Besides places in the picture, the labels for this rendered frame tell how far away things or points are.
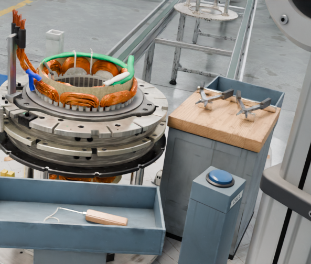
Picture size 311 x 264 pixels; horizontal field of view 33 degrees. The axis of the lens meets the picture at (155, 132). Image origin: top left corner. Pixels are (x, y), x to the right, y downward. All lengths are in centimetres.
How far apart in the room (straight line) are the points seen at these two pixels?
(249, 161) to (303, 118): 42
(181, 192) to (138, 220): 33
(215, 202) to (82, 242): 27
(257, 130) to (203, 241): 25
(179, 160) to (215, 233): 22
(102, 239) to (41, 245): 8
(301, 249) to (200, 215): 29
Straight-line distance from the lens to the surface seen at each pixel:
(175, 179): 110
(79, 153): 88
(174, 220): 115
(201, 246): 95
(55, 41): 107
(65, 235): 71
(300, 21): 53
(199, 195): 90
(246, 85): 130
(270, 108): 114
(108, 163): 92
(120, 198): 80
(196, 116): 106
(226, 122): 105
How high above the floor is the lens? 148
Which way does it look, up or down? 26 degrees down
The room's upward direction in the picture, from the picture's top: 8 degrees clockwise
